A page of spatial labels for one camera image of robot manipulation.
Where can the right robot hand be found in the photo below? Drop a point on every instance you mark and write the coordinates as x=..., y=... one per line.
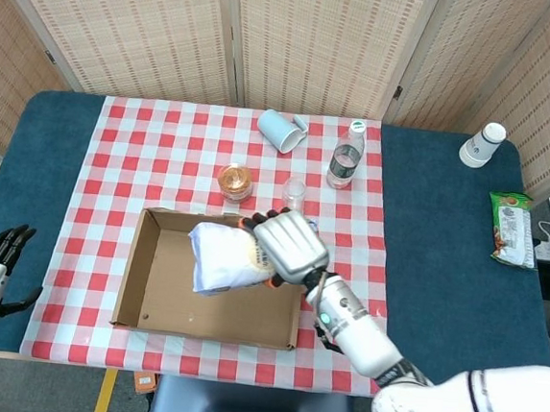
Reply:
x=288, y=248

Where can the orange lidded jar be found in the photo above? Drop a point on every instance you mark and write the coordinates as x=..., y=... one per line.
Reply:
x=234, y=181

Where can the red white checkered tablecloth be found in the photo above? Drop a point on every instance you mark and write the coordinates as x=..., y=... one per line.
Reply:
x=113, y=177

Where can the clear plastic cup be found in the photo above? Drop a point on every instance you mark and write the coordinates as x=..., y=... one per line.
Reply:
x=294, y=193

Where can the bamboo folding screen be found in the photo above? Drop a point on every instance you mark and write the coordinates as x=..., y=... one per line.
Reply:
x=289, y=38

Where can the blue table cover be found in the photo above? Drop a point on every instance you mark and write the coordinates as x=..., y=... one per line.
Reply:
x=466, y=223

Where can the white snack bag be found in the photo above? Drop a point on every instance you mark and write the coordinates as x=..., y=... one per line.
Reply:
x=224, y=257

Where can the white paper cup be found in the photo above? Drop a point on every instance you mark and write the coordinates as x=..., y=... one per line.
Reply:
x=482, y=144

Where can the dark blue chair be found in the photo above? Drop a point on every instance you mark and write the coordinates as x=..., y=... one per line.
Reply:
x=250, y=408

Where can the white mug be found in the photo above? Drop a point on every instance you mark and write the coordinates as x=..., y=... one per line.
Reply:
x=282, y=129

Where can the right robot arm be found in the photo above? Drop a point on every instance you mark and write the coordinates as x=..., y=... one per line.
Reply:
x=414, y=377

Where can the brown cardboard box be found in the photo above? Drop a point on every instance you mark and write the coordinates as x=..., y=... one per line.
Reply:
x=166, y=297

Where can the orange box on floor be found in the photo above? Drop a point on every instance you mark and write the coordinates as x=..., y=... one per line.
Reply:
x=145, y=381

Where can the green snack bag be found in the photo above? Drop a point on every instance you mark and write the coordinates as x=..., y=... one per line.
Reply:
x=511, y=229

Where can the clear plastic water bottle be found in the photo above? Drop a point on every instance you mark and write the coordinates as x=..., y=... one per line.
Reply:
x=346, y=156

